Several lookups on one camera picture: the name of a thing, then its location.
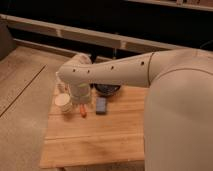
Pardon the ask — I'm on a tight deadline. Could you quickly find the white ceramic cup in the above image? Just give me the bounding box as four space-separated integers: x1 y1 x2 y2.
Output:
55 93 71 112

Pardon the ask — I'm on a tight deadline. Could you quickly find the grey wall rail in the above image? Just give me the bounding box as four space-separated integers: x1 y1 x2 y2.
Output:
0 13 181 53

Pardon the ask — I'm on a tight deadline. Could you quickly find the blue sponge block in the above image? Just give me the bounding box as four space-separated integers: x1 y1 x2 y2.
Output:
96 97 107 114

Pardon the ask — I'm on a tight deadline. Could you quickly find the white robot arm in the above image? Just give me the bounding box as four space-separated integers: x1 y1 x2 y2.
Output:
58 48 213 171

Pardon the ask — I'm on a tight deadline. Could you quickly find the dark ceramic bowl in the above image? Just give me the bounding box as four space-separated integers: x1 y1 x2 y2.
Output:
95 84 121 97

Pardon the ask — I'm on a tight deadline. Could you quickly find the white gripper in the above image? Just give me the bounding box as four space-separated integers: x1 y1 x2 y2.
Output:
69 84 91 104

